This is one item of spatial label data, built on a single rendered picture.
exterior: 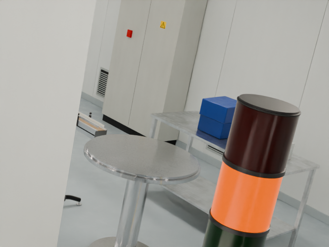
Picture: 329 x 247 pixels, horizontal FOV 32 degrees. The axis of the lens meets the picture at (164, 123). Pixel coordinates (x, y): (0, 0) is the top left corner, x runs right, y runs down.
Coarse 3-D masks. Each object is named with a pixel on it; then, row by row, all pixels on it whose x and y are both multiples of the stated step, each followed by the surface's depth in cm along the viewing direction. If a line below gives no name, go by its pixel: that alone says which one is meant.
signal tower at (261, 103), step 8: (240, 96) 44; (248, 96) 45; (256, 96) 46; (264, 96) 46; (248, 104) 43; (256, 104) 43; (264, 104) 43; (272, 104) 44; (280, 104) 44; (288, 104) 45; (264, 112) 42; (272, 112) 42; (280, 112) 42; (288, 112) 42; (296, 112) 43; (224, 152) 46; (224, 160) 45; (232, 168) 44; (240, 168) 43; (256, 176) 43; (264, 176) 43; (272, 176) 43; (280, 176) 44; (216, 224) 45; (232, 232) 44; (240, 232) 44; (248, 232) 44; (264, 232) 45
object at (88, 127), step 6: (78, 114) 501; (84, 114) 513; (90, 114) 511; (78, 120) 504; (84, 120) 501; (90, 120) 511; (78, 126) 504; (84, 126) 498; (90, 126) 494; (96, 126) 490; (102, 126) 494; (84, 132) 498; (90, 132) 492; (96, 132) 488; (102, 132) 493
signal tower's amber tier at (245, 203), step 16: (224, 176) 45; (240, 176) 43; (224, 192) 45; (240, 192) 44; (256, 192) 44; (272, 192) 44; (224, 208) 45; (240, 208) 44; (256, 208) 44; (272, 208) 45; (224, 224) 45; (240, 224) 44; (256, 224) 44
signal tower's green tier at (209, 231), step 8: (208, 224) 47; (208, 232) 46; (216, 232) 45; (224, 232) 45; (208, 240) 46; (216, 240) 45; (224, 240) 45; (232, 240) 45; (240, 240) 45; (248, 240) 45; (256, 240) 45; (264, 240) 46
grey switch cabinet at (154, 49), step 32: (128, 0) 782; (160, 0) 739; (192, 0) 717; (128, 32) 781; (160, 32) 742; (192, 32) 736; (128, 64) 790; (160, 64) 746; (192, 64) 757; (128, 96) 794; (160, 96) 749; (128, 128) 801; (160, 128) 755
